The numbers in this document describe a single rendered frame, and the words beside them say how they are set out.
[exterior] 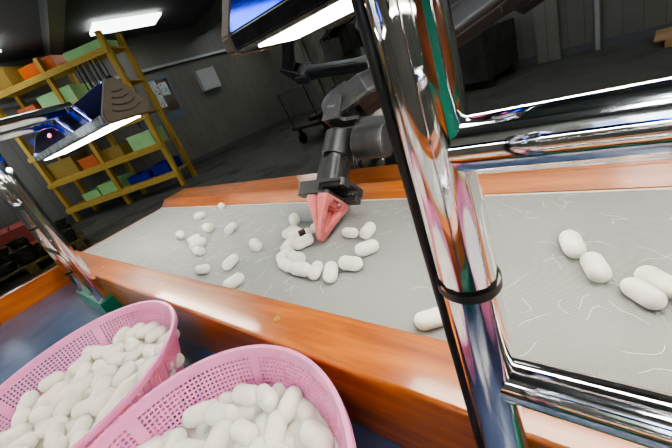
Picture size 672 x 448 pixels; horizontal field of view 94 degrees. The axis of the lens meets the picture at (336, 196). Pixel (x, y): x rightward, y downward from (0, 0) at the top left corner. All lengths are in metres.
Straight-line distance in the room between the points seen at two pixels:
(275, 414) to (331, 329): 0.09
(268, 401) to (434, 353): 0.16
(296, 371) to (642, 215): 0.41
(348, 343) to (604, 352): 0.20
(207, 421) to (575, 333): 0.34
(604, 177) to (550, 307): 0.24
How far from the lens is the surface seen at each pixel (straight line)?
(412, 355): 0.30
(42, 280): 1.33
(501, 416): 0.20
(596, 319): 0.36
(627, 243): 0.44
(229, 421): 0.38
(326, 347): 0.34
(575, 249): 0.40
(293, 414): 0.35
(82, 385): 0.59
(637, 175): 0.55
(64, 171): 7.85
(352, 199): 0.54
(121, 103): 0.68
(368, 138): 0.53
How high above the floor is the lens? 1.00
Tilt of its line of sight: 21 degrees down
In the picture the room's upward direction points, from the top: 21 degrees counter-clockwise
